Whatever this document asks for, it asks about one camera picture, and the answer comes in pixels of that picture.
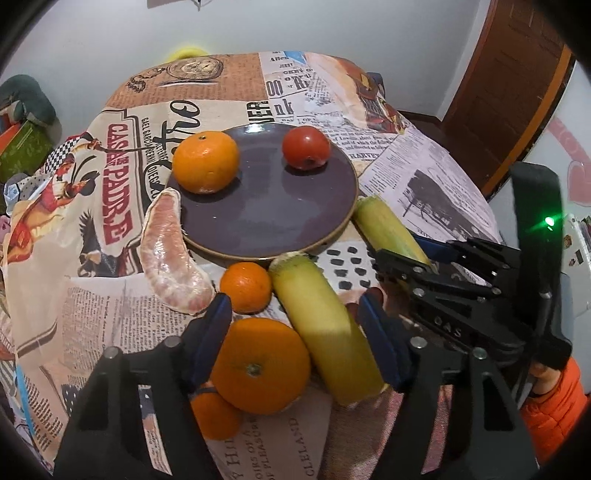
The grey-blue chair back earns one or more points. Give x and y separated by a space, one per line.
379 82

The red jujube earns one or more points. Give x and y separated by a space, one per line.
352 308

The large corn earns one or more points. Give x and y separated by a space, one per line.
323 323

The small corn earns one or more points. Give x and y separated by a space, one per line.
383 226

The purple plate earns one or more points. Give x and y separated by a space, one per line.
277 203

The printed newspaper tablecloth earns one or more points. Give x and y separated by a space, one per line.
415 152

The green patterned box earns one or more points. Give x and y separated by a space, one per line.
32 153

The silver dotted bag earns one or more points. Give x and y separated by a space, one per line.
14 189

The red tomato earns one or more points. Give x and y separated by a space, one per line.
305 146

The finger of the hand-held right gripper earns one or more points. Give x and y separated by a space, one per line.
438 250
406 274

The small tangerine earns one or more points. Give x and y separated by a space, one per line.
245 287
217 417

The large orange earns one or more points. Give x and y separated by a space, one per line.
205 161
261 364

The grey neck pillow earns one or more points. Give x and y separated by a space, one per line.
27 92

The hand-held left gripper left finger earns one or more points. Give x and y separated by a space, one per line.
216 325

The person's right forearm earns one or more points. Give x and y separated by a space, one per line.
556 415

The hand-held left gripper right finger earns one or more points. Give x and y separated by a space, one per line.
378 339

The yellow chair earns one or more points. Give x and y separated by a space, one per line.
187 50

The brown wooden door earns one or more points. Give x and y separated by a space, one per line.
508 69

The peeled pomelo segment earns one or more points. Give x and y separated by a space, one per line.
166 258

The person's right hand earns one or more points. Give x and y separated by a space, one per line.
541 374

